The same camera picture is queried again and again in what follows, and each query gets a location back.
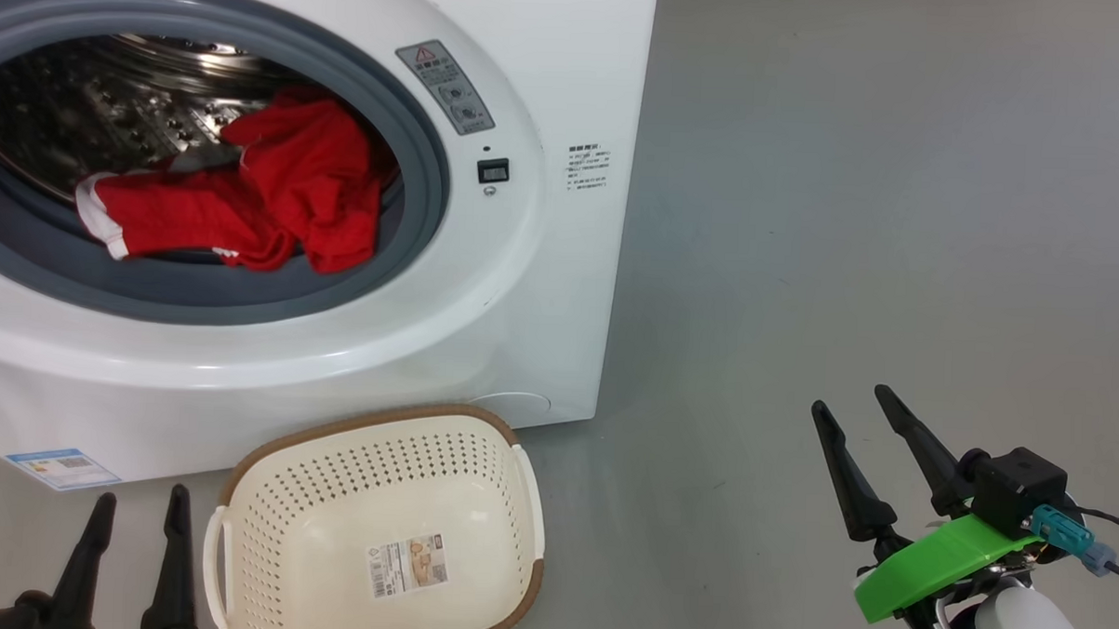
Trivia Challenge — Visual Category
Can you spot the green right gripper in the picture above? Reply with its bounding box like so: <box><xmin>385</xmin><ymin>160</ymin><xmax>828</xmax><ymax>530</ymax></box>
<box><xmin>804</xmin><ymin>382</ymin><xmax>1084</xmax><ymax>629</ymax></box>

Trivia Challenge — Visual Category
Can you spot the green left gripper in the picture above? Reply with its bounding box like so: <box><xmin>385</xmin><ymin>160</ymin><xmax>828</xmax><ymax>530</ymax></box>
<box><xmin>0</xmin><ymin>478</ymin><xmax>203</xmax><ymax>629</ymax></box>

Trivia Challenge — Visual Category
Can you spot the red garment with white trim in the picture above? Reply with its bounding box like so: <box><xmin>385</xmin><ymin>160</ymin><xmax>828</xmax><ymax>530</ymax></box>
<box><xmin>73</xmin><ymin>79</ymin><xmax>403</xmax><ymax>277</ymax></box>

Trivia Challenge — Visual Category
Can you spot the cream perforated laundry basket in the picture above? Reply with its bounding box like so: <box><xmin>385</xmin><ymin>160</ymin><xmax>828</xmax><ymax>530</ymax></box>
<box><xmin>199</xmin><ymin>395</ymin><xmax>553</xmax><ymax>629</ymax></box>

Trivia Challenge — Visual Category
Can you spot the white front-load washing machine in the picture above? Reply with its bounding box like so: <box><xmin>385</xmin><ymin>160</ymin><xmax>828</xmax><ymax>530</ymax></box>
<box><xmin>0</xmin><ymin>0</ymin><xmax>659</xmax><ymax>504</ymax></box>

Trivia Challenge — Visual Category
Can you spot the blue energy label sticker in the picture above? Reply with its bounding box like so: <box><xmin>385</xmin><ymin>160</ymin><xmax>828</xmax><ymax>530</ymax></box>
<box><xmin>5</xmin><ymin>445</ymin><xmax>123</xmax><ymax>494</ymax></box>

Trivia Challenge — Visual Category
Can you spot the grey warning sticker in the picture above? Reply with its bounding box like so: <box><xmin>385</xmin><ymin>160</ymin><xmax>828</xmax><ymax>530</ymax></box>
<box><xmin>393</xmin><ymin>39</ymin><xmax>499</xmax><ymax>136</ymax></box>

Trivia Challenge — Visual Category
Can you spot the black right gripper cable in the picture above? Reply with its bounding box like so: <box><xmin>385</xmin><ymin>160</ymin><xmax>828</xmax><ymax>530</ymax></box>
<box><xmin>1030</xmin><ymin>503</ymin><xmax>1119</xmax><ymax>586</ymax></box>

